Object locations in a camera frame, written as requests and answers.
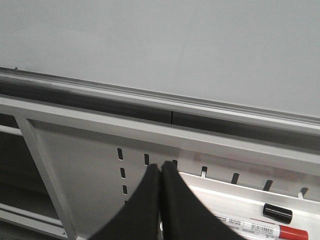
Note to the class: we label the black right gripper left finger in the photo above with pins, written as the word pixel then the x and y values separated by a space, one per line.
pixel 138 219

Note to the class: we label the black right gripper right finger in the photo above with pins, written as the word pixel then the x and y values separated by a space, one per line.
pixel 183 215

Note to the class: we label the white whiteboard marker red end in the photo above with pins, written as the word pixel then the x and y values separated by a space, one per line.
pixel 263 229

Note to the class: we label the white plastic marker tray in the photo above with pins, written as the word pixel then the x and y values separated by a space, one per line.
pixel 248 202

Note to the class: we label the black marker cap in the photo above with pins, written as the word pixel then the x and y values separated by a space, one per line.
pixel 277 213

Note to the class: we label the white perforated metal stand frame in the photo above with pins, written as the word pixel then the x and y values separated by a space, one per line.
pixel 91 162

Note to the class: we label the white whiteboard with aluminium frame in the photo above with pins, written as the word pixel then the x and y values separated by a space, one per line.
pixel 251 60

